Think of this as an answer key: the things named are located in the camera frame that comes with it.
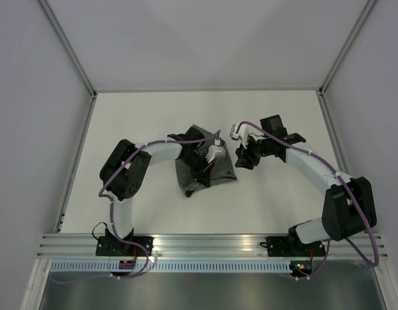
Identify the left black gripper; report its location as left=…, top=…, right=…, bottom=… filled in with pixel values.
left=181, top=152, right=215, bottom=188

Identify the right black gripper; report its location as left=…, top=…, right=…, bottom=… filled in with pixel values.
left=235, top=134, right=272, bottom=171

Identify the grey cloth napkin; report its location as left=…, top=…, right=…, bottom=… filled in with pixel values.
left=169, top=125, right=237, bottom=198

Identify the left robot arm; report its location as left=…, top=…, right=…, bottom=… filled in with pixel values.
left=95, top=127, right=226, bottom=256

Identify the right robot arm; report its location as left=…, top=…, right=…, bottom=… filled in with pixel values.
left=230, top=115, right=377, bottom=255

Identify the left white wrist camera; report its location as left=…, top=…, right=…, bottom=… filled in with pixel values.
left=206, top=145, right=226, bottom=163

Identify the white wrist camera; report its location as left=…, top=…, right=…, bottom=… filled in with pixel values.
left=230, top=123, right=249, bottom=147
left=206, top=145, right=226, bottom=163

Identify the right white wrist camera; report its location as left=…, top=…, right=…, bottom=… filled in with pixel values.
left=230, top=123, right=249, bottom=147

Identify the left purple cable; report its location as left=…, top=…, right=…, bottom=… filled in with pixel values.
left=98, top=129, right=223, bottom=246

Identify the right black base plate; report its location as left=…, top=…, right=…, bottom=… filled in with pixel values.
left=260, top=236, right=326, bottom=258

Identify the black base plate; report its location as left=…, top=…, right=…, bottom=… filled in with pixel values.
left=95, top=236, right=154, bottom=257
left=260, top=236, right=326, bottom=258

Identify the white slotted cable duct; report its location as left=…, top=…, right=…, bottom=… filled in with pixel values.
left=50, top=260, right=291, bottom=273

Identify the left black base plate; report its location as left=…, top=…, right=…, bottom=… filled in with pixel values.
left=95, top=236, right=154, bottom=257

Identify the aluminium cage frame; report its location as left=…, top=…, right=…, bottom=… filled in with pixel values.
left=49, top=1, right=368, bottom=234

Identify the aluminium front rail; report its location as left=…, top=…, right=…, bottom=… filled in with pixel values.
left=37, top=232, right=388, bottom=259

